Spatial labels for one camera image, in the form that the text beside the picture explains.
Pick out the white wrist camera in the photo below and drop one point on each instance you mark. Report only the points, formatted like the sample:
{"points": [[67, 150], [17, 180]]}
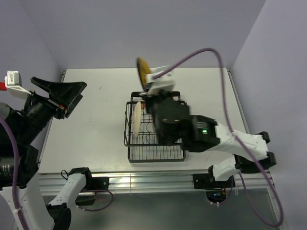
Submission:
{"points": [[164, 83], [13, 84]]}

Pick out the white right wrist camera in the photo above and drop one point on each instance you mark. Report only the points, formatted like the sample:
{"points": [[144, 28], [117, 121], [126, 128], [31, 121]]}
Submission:
{"points": [[164, 83]]}

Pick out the yellow patterned plate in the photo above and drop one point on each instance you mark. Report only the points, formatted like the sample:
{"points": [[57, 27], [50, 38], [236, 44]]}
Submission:
{"points": [[143, 69]]}

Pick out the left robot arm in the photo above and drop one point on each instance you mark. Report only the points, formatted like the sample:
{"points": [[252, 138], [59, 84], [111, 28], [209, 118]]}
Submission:
{"points": [[19, 159]]}

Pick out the aluminium mounting rail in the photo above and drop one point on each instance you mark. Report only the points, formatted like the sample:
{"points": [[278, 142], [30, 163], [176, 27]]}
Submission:
{"points": [[129, 182]]}

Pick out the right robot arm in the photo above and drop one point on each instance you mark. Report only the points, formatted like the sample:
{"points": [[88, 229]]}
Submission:
{"points": [[172, 122]]}

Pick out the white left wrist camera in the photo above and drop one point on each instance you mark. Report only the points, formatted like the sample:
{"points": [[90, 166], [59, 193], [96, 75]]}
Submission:
{"points": [[13, 84]]}

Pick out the black wire dish rack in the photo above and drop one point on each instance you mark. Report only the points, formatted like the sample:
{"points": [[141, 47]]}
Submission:
{"points": [[145, 147]]}

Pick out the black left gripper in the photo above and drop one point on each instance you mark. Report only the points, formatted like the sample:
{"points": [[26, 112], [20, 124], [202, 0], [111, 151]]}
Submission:
{"points": [[66, 93]]}

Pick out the cream plate green brushstroke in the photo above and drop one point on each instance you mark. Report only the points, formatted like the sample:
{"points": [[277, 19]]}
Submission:
{"points": [[136, 121]]}

